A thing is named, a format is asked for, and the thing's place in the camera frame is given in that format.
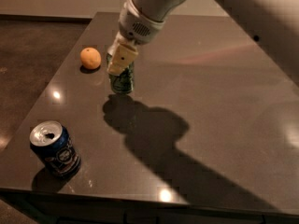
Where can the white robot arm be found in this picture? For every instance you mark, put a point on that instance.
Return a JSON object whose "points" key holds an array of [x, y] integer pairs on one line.
{"points": [[272, 24]]}

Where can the blue soda can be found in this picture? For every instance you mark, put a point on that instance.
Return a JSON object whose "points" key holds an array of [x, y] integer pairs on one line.
{"points": [[52, 144]]}

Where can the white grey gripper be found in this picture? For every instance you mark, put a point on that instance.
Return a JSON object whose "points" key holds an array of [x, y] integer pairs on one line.
{"points": [[135, 30]]}

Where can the green soda can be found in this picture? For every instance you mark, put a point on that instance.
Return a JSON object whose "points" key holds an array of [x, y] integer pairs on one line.
{"points": [[124, 83]]}

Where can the orange fruit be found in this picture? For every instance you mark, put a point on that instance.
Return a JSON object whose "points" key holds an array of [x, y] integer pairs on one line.
{"points": [[90, 58]]}

